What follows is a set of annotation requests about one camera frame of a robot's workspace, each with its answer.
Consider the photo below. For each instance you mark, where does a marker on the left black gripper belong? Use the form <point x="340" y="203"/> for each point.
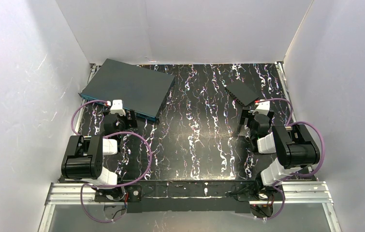
<point x="130" y="116"/>

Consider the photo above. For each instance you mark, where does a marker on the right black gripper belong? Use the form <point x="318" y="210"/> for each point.
<point x="247" y="116"/>

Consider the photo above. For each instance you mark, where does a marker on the large teal network switch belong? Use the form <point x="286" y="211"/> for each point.
<point x="142" y="90"/>

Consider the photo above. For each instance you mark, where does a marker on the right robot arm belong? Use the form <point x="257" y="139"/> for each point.
<point x="293" y="145"/>

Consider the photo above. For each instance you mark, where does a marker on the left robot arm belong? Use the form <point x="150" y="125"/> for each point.
<point x="83" y="158"/>

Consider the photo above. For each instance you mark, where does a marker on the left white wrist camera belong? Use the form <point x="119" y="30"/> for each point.
<point x="116" y="107"/>

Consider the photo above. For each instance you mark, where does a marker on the small black network switch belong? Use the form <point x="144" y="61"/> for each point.
<point x="242" y="93"/>

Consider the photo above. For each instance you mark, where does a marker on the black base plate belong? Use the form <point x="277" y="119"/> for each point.
<point x="202" y="205"/>

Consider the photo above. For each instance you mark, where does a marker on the aluminium front rail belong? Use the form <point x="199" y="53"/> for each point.
<point x="293" y="191"/>

